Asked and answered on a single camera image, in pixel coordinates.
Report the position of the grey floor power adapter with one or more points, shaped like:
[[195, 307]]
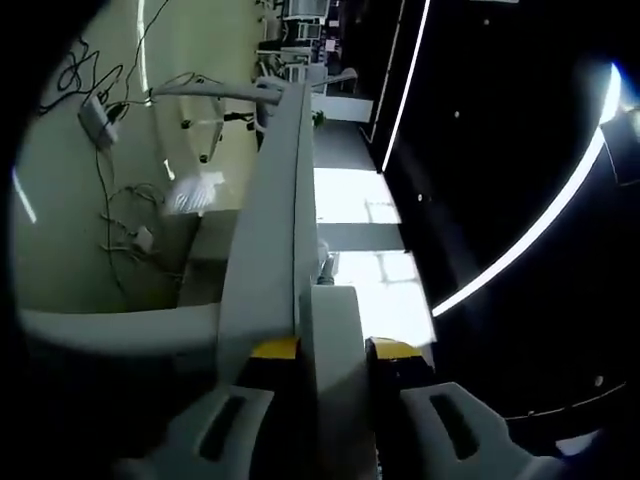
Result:
[[97, 120]]

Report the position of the long ceiling light strip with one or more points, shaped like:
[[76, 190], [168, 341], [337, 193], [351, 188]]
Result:
[[405, 95], [565, 200]]

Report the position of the white power strip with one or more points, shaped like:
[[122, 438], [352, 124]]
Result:
[[340, 375]]

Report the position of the small white adapter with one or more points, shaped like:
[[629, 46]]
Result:
[[143, 239]]

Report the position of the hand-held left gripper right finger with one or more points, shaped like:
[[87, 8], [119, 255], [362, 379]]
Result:
[[450, 435]]

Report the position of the chair base with castors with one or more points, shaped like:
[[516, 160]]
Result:
[[202, 125]]

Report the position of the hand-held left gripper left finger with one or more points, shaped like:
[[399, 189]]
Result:
[[225, 430]]

